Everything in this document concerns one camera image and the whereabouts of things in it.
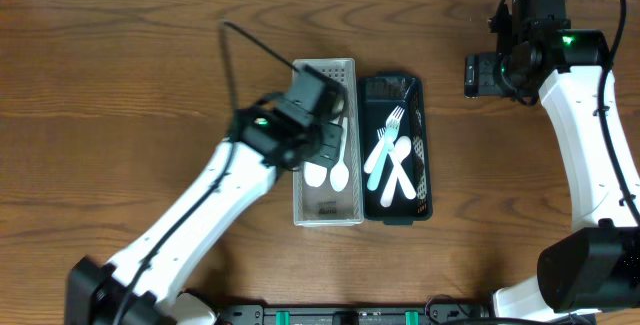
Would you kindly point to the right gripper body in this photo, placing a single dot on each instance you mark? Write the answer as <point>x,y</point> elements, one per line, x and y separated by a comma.
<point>494,74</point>

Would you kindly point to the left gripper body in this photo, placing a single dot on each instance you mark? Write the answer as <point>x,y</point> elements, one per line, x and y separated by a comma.
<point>331,141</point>

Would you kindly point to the white plastic spoon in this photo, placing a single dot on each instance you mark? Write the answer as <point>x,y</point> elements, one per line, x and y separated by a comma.
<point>314,175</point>
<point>403,146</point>
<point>339,175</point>

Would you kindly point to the white plastic fork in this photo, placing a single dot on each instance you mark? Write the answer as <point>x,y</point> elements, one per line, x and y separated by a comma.
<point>375,153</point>
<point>389,136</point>
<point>403,179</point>

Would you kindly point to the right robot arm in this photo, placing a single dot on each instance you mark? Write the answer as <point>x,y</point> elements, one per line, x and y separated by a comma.
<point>596,268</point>

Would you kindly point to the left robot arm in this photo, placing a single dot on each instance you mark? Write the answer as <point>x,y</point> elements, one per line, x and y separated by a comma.
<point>142,284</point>

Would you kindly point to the dark green plastic basket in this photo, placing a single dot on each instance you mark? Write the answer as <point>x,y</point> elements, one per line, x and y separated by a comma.
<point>378,96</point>

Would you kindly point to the clear plastic basket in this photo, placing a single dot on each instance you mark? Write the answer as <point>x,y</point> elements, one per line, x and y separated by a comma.
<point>322,206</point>

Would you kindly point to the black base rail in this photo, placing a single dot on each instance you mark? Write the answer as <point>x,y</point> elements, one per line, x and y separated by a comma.
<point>435,312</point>

